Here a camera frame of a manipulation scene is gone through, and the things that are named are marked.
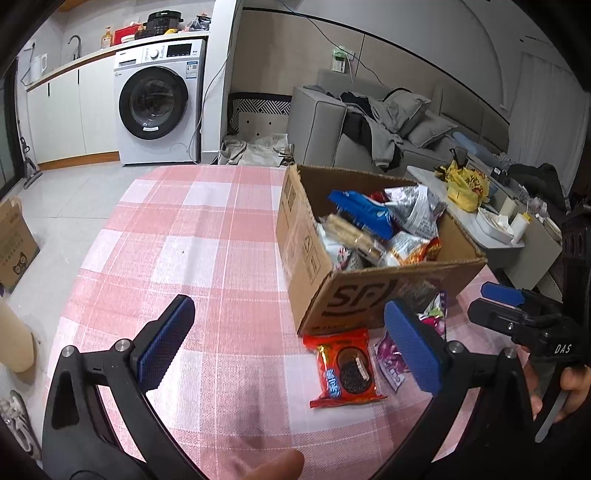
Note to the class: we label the grey garment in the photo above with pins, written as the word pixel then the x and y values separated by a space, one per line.
pixel 385 138

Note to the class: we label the brown cardboard box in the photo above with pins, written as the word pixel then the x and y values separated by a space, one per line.
pixel 351 295

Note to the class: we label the wall socket with charger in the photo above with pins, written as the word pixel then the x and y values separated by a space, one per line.
pixel 341 60

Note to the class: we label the grey sofa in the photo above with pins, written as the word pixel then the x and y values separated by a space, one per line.
pixel 318 129

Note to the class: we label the person's right hand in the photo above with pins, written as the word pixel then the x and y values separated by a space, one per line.
pixel 577 387

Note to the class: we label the grey coffee table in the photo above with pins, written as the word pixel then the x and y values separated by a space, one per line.
pixel 531 258

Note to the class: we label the black white patterned panel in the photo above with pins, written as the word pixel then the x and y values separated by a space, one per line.
pixel 258 115

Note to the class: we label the white shoes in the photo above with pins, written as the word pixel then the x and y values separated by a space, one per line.
pixel 18 422

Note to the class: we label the metal faucet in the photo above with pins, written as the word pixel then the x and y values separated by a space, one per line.
pixel 76 44

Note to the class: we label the white snack bag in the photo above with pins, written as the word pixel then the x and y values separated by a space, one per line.
pixel 337 251

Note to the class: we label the red cookie packet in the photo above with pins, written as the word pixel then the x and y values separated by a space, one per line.
pixel 341 369

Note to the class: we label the white kitchen cabinet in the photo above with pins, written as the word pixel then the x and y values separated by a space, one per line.
pixel 64 115

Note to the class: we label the clear cracker packet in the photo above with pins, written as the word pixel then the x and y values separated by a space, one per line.
pixel 355 237

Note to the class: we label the white tray with cups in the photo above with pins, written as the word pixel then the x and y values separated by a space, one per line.
pixel 494 226

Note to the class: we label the white electric kettle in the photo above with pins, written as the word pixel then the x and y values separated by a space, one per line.
pixel 38 67

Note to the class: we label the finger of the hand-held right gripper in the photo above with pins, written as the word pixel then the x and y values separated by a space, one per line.
pixel 501 293
pixel 491 318

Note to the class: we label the purple white snack packet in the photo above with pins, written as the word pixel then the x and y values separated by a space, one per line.
pixel 390 364

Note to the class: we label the printed cardboard box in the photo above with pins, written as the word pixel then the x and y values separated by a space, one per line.
pixel 16 244

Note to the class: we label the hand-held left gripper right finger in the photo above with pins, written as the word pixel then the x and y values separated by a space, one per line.
pixel 413 350

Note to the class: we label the white curtain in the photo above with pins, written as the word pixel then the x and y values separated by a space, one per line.
pixel 549 101

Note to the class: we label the beige rounded object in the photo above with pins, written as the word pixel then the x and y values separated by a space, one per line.
pixel 16 337

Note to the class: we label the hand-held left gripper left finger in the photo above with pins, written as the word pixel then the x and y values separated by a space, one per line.
pixel 166 346

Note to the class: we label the stick vacuum cleaner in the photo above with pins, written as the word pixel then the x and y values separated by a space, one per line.
pixel 27 157

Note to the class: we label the black pressure cooker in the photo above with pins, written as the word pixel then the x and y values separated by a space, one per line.
pixel 161 23

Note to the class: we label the grey pillow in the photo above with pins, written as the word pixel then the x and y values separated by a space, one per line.
pixel 431 131
pixel 406 110

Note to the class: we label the yellow plastic bag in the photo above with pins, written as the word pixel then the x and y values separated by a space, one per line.
pixel 466 187

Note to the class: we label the yellow bottle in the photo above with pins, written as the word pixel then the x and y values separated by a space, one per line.
pixel 106 39

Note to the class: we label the pink checked tablecloth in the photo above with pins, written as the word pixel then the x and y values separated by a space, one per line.
pixel 207 258

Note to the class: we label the red box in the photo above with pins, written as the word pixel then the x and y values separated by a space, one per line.
pixel 129 34

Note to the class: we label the black garment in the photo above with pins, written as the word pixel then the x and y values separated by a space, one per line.
pixel 358 129

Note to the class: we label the black backpack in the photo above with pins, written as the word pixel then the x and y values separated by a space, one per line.
pixel 540 184

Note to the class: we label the blue cookie packet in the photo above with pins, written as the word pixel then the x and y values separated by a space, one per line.
pixel 364 210

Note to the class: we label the white squeeze bottle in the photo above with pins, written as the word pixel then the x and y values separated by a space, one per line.
pixel 519 228

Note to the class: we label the crumpled beige cloth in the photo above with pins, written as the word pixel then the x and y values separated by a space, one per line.
pixel 254 150

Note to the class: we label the white washing machine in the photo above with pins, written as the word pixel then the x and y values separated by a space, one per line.
pixel 157 106

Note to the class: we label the blue object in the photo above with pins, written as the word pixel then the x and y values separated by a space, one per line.
pixel 466 143

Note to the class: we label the person's left hand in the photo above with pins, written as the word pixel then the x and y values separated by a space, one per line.
pixel 277 466

